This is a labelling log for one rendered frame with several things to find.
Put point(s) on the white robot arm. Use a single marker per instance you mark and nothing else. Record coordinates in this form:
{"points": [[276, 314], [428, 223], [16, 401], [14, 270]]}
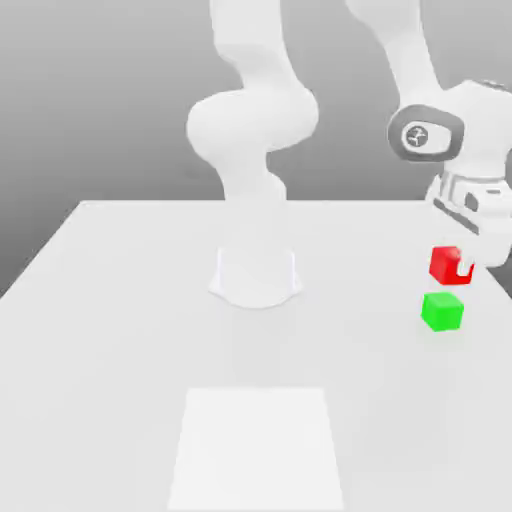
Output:
{"points": [[252, 128]]}

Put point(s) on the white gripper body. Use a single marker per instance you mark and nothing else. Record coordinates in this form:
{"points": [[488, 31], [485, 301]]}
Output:
{"points": [[490, 244]]}

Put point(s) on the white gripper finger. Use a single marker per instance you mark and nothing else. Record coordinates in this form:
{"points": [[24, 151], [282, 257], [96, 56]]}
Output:
{"points": [[464, 267]]}

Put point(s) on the small red cube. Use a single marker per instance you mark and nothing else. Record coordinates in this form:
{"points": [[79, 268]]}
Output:
{"points": [[442, 266]]}

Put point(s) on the small green cube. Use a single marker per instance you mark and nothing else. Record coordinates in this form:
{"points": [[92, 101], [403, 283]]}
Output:
{"points": [[442, 312]]}

